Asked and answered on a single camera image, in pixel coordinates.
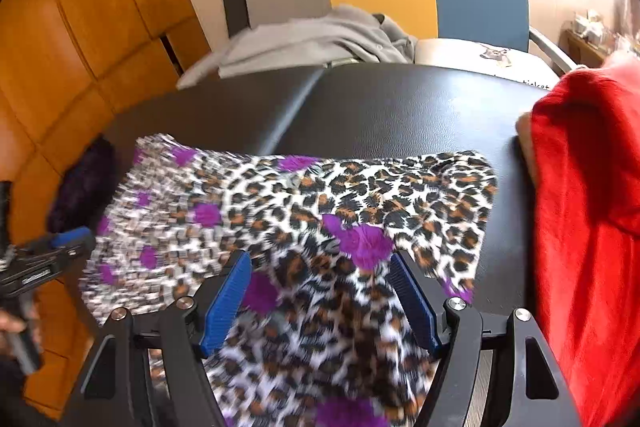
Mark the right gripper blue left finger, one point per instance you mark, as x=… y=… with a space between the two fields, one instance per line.
x=219 y=298

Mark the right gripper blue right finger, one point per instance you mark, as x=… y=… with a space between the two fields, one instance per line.
x=421 y=299

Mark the red garment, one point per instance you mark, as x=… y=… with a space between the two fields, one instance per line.
x=585 y=136

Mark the wooden desk with clutter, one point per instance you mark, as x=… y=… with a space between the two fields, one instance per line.
x=587 y=40

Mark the grey garment on chair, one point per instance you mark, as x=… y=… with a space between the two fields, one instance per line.
x=345 y=34

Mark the leopard print purple garment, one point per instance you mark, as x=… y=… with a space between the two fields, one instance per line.
x=321 y=338

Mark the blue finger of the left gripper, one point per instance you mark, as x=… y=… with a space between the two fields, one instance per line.
x=81 y=235

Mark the wooden wardrobe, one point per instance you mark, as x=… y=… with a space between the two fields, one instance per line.
x=68 y=67

